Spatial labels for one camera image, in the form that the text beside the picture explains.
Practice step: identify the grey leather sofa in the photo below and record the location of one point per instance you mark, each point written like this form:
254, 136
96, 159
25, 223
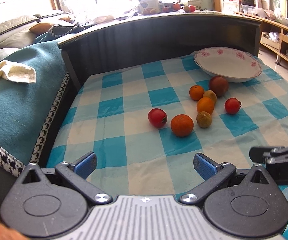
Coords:
15, 34

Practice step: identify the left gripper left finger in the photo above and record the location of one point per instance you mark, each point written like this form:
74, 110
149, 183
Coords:
74, 175

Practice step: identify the grey white carton box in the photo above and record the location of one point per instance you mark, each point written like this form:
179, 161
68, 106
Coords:
149, 5

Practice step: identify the orange fruit on table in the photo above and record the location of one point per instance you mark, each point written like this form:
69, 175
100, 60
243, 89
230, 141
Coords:
176, 6

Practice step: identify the cream white towel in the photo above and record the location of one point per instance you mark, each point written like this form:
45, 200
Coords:
17, 72

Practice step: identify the dark red passion fruit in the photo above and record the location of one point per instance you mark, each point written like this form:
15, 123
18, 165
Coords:
219, 85

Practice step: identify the yellow fruit on table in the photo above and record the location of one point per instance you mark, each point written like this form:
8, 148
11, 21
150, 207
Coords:
186, 8

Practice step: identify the brownish yellow small fruit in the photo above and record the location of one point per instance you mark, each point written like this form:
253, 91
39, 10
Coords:
210, 94

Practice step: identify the white plastic bag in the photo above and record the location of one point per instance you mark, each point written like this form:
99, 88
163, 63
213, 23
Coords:
102, 19

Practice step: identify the white floral rimmed bowl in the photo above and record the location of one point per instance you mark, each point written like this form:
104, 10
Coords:
232, 64

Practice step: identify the small peach fruit on table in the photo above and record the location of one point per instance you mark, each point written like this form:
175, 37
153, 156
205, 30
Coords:
146, 12

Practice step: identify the yellow-green small fruit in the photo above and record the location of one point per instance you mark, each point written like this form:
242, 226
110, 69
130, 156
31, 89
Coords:
204, 119

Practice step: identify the dark glass-top coffee table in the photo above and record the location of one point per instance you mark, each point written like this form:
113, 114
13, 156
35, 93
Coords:
145, 39

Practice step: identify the blue white checkered cloth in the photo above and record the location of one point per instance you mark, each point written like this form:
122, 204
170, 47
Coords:
146, 123

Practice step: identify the orange cushion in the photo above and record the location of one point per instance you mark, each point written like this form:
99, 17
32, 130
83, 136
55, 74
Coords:
41, 28

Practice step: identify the large orange mandarin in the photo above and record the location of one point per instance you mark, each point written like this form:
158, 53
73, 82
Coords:
182, 125

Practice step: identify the small red fruit on table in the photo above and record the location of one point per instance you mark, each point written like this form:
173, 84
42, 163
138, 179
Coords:
165, 9

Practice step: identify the oval orange mandarin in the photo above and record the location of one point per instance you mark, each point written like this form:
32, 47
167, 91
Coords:
205, 104

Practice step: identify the teal sofa blanket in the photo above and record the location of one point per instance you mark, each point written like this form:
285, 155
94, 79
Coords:
27, 110

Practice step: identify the wooden tv cabinet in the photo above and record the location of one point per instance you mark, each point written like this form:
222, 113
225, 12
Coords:
274, 36

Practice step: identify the red tomato with stem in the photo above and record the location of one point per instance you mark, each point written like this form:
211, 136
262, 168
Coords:
232, 106

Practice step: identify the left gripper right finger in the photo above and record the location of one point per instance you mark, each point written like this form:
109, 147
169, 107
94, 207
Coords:
216, 176

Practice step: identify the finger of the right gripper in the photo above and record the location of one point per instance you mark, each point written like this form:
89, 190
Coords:
259, 154

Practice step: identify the small round orange mandarin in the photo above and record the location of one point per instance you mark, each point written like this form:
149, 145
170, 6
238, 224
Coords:
196, 92

